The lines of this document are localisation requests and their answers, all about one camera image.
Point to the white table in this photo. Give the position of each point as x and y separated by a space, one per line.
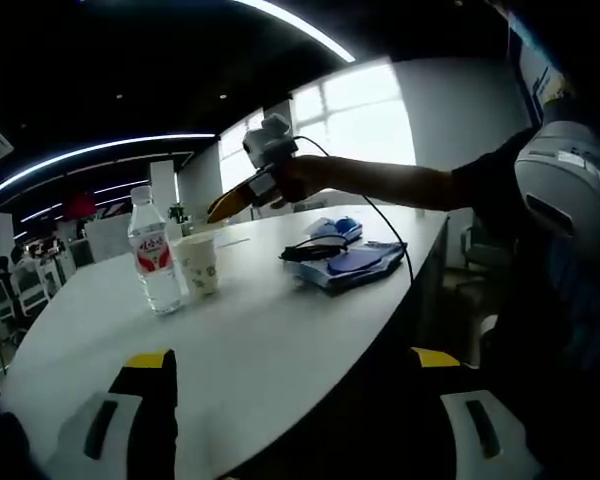
280 330

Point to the white chest-worn device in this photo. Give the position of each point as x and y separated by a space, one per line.
555 165

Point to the group of white office chairs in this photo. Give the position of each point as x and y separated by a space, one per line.
30 290

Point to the bright window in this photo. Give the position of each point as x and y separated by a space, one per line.
240 160
360 120

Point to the white paper cup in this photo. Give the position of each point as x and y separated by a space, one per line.
197 270

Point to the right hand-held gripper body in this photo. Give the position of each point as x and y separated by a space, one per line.
270 145

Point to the clear plastic water bottle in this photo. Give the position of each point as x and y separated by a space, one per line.
152 260

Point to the green potted plant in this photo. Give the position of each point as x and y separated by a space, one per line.
177 212

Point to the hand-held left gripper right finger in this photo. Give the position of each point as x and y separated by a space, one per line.
455 435

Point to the person's right hand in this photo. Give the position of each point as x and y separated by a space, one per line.
305 177

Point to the blue tissue pack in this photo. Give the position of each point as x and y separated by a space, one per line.
347 229

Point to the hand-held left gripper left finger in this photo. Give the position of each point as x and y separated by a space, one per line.
150 425

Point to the person's own body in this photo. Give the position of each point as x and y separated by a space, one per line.
530 310

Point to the red hanging screen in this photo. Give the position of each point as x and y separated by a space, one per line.
77 206

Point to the ceiling light strip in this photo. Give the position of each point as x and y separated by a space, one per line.
80 150
305 25

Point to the white mesh panel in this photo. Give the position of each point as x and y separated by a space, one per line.
107 240

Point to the blue white wall posters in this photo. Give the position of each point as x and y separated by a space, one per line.
535 65

